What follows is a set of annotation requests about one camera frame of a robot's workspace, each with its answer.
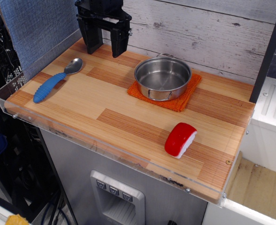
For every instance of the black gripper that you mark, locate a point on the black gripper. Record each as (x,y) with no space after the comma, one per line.
(94,15)

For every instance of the silver metal pot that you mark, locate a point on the silver metal pot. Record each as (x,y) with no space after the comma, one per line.
(162,78)

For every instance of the blue fabric panel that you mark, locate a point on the blue fabric panel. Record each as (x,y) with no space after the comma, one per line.
(40,30)

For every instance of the orange woven cloth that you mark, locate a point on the orange woven cloth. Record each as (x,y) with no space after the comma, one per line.
(177,104)

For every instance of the clear acrylic table guard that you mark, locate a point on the clear acrylic table guard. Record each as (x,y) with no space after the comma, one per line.
(136,131)

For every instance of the red white toy sushi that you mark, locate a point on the red white toy sushi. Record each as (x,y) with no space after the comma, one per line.
(179,139)

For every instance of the silver toy fridge cabinet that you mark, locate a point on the silver toy fridge cabinet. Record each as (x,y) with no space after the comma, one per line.
(103,189)

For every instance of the white toy sink unit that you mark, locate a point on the white toy sink unit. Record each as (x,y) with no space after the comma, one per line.
(251,192)

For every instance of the blue handled metal spoon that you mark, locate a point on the blue handled metal spoon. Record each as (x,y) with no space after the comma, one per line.
(74,66)

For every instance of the black vertical post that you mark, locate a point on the black vertical post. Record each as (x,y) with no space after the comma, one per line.
(264,67)

